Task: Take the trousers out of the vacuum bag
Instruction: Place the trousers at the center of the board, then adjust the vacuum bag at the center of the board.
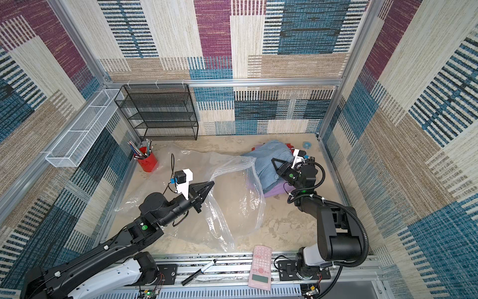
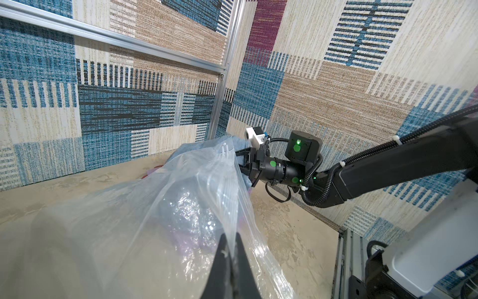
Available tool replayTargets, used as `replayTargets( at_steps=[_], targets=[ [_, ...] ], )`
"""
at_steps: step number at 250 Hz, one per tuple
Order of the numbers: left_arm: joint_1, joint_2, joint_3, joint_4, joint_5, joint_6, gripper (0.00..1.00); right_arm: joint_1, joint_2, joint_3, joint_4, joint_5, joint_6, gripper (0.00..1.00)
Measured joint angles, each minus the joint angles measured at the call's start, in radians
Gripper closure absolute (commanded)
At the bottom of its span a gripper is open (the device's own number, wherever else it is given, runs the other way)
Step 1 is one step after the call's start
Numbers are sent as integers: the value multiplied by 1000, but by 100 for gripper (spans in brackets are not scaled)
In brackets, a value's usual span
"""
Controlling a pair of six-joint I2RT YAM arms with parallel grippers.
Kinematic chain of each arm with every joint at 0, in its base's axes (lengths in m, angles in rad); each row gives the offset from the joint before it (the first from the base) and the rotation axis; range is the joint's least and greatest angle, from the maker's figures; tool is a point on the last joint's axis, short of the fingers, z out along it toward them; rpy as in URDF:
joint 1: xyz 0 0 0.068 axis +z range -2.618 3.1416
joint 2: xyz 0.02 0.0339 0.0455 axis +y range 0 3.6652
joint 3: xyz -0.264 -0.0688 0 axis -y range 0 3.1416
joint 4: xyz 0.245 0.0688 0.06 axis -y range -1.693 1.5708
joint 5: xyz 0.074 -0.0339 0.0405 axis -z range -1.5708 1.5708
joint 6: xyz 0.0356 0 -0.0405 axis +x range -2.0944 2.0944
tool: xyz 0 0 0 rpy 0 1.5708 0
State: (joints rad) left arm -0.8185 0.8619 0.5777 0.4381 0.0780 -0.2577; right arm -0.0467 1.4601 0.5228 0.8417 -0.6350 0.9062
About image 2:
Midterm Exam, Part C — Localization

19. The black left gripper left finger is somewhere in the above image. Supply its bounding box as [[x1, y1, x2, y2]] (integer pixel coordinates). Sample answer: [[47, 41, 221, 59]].
[[200, 234, 234, 299]]

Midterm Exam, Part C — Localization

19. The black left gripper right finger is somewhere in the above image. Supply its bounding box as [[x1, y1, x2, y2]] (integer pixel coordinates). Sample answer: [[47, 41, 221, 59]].
[[233, 232, 261, 299]]

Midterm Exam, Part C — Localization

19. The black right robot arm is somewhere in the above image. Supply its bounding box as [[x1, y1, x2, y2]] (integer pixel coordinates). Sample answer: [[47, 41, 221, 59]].
[[236, 105, 478, 299]]

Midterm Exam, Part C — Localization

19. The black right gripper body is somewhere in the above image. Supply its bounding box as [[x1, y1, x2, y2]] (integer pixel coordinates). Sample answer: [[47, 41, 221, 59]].
[[248, 148, 304, 187]]

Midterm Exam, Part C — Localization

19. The clear plastic vacuum bag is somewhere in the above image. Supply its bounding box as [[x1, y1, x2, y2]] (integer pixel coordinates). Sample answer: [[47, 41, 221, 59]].
[[1, 140, 296, 299]]

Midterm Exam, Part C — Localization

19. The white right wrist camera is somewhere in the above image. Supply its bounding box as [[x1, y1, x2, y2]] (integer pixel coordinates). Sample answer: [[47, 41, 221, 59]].
[[245, 127, 268, 150]]

